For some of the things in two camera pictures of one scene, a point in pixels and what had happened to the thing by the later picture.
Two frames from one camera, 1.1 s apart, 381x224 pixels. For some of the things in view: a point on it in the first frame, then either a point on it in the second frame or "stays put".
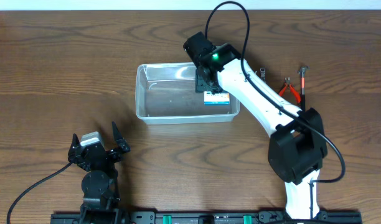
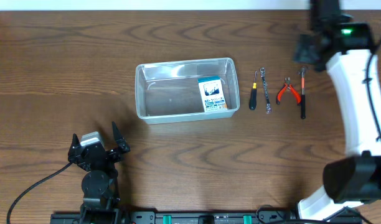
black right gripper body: [204, 83] to [304, 51]
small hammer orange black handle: [302, 71] stays put
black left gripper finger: [75, 147] stays put
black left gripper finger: [119, 142] stays put
